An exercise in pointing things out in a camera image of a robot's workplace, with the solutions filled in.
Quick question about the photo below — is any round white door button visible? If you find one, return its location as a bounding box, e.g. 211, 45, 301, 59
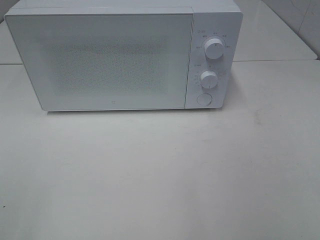
197, 93, 212, 106

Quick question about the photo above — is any white dial knob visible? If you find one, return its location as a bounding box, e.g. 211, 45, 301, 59
200, 70, 218, 89
204, 37, 225, 60

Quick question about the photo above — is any white microwave door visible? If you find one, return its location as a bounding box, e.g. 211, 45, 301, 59
6, 14, 193, 111

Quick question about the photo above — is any white microwave oven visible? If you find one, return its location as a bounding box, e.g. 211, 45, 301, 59
4, 0, 243, 111

